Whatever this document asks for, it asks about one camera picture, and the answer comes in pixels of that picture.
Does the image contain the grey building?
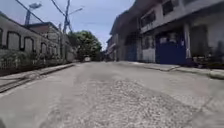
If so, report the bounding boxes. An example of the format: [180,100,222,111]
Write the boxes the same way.
[105,0,145,63]

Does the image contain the vehicle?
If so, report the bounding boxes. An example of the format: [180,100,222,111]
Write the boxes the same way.
[82,54,92,63]

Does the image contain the building with arched windows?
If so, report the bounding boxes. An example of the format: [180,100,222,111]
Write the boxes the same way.
[0,11,78,68]

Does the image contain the grey concrete road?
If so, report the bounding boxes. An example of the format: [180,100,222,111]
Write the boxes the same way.
[0,61,224,128]

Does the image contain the overhead wires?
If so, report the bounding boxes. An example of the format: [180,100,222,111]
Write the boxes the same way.
[14,0,84,33]

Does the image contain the building with blue gate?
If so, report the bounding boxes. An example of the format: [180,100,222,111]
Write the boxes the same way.
[138,0,224,69]

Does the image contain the green tree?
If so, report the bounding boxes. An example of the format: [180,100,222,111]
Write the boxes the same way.
[67,30,103,63]

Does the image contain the street lamp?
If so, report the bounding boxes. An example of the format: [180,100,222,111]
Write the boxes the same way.
[24,2,43,27]

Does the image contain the utility pole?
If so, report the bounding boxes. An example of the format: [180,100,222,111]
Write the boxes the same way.
[61,0,73,62]

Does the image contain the concrete pavement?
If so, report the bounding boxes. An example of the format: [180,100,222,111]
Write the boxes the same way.
[115,60,224,81]
[0,62,77,95]

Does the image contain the hedge with fence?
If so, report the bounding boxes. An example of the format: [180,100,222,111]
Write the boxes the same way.
[0,49,66,77]

